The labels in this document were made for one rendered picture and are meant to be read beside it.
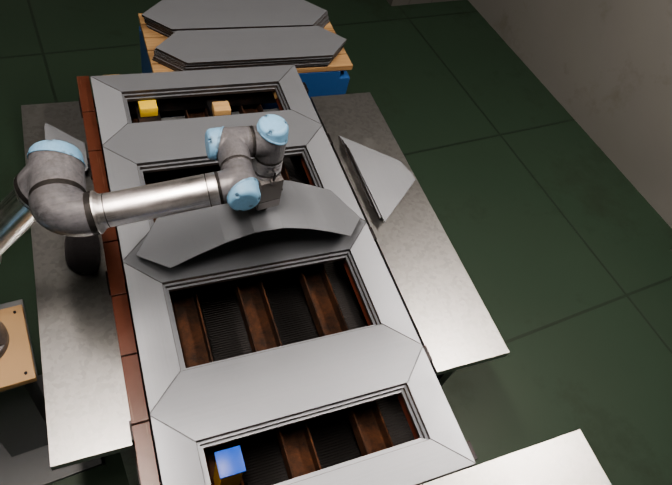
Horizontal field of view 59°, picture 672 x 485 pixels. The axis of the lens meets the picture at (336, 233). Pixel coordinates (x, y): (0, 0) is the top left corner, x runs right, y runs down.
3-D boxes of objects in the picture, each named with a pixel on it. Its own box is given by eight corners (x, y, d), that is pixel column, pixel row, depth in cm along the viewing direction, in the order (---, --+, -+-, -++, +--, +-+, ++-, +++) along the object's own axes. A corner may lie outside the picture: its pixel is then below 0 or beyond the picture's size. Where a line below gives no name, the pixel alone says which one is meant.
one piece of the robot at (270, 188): (297, 169, 149) (288, 209, 162) (282, 144, 154) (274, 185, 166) (261, 177, 145) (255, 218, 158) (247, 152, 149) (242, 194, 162)
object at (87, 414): (82, 107, 220) (81, 100, 218) (136, 447, 153) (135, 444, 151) (22, 111, 213) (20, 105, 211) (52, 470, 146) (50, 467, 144)
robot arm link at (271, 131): (251, 112, 139) (286, 110, 142) (247, 145, 148) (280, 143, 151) (258, 135, 135) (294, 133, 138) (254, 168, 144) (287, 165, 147)
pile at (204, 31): (322, 8, 266) (324, -4, 261) (352, 65, 245) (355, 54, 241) (138, 12, 238) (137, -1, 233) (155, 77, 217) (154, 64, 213)
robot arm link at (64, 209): (19, 231, 117) (261, 183, 126) (19, 189, 123) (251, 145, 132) (41, 261, 127) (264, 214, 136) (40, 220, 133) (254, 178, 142)
